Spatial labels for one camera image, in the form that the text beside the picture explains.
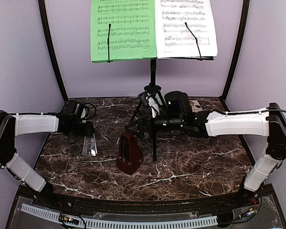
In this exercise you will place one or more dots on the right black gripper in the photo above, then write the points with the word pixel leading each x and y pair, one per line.
pixel 148 122

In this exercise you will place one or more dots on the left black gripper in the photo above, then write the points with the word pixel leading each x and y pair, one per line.
pixel 88 131

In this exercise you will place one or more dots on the clear metronome cover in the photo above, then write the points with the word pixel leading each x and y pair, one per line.
pixel 89 146

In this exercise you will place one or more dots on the brown wooden metronome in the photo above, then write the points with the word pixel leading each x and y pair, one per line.
pixel 130 156

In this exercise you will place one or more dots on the black music stand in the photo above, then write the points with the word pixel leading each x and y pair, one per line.
pixel 152 88

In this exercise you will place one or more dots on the green sheet music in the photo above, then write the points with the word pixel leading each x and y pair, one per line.
pixel 122 30

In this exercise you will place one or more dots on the white sheet music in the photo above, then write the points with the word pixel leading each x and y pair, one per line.
pixel 185 29

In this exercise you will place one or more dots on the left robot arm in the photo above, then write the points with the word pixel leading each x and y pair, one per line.
pixel 72 119

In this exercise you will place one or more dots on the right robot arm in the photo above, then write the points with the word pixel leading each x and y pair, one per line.
pixel 179 116

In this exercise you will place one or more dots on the floral square plate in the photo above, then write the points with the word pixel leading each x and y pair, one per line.
pixel 195 105

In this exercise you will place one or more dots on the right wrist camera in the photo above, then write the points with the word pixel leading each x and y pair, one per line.
pixel 150 102

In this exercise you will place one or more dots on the black front rail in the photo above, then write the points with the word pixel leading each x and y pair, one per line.
pixel 221 203

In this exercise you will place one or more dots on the white slotted cable duct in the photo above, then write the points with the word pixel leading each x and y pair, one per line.
pixel 90 223

